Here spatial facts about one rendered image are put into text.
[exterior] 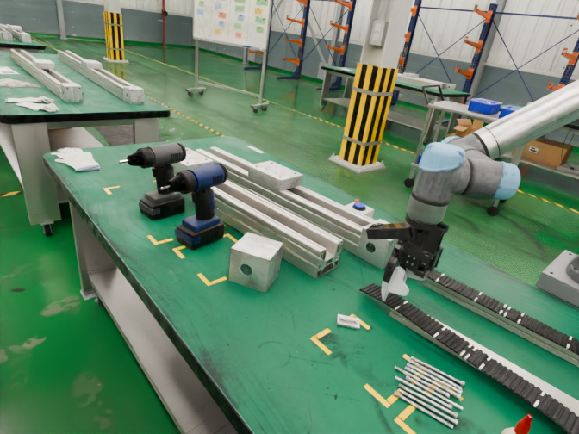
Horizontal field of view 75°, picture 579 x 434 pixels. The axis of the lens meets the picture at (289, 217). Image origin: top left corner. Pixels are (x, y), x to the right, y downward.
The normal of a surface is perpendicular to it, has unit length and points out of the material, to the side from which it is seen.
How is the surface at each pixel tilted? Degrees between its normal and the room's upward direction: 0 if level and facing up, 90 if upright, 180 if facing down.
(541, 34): 90
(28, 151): 90
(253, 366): 0
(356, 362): 0
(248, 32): 90
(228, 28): 90
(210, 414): 0
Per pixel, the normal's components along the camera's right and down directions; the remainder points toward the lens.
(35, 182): 0.65, 0.42
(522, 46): -0.75, 0.21
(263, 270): -0.34, 0.38
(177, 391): 0.13, -0.89
